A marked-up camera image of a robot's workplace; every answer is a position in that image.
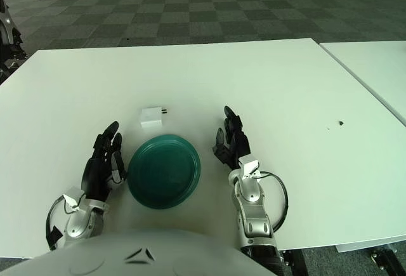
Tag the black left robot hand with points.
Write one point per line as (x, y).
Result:
(95, 174)

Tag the grey robot torso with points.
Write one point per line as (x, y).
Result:
(133, 257)

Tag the grey and black robot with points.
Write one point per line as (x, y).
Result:
(7, 25)

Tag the green round plate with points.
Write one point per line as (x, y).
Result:
(163, 171)

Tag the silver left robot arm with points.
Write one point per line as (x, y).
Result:
(81, 222)

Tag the dark crumb on table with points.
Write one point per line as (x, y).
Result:
(341, 123)

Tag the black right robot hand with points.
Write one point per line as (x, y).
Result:
(236, 146)

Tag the white wall charger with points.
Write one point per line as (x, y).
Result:
(150, 119)

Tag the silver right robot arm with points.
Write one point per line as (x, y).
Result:
(253, 212)

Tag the black table base frame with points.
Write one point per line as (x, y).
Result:
(385, 258)

